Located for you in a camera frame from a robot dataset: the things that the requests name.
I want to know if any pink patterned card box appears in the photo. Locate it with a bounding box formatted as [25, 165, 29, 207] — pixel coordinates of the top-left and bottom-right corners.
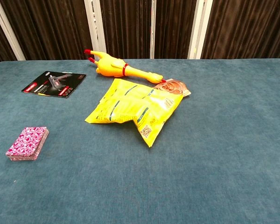
[5, 126, 50, 161]

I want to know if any yellow snack bag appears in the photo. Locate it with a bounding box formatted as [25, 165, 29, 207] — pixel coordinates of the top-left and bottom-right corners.
[84, 78, 184, 148]

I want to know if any orange brown snack packet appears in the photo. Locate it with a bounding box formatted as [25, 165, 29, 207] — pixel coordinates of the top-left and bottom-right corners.
[152, 78, 192, 97]

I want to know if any yellow rubber chicken toy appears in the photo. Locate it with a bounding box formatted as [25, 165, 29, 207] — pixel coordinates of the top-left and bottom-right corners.
[84, 49, 166, 84]

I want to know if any blue velvet table cover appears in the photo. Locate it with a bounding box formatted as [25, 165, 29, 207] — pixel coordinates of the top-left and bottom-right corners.
[0, 58, 280, 224]

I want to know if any black glue gun leaflet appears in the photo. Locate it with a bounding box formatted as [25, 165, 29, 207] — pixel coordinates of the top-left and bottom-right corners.
[21, 70, 87, 99]

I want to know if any thin white frame post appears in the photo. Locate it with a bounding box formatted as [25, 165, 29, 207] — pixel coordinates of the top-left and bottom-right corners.
[150, 0, 156, 59]

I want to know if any white wide frame post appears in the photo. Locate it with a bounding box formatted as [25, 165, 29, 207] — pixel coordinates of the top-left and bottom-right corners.
[187, 0, 213, 60]
[84, 0, 107, 61]

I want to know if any white slanted frame post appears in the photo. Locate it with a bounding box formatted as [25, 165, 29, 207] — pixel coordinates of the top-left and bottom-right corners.
[0, 0, 27, 62]

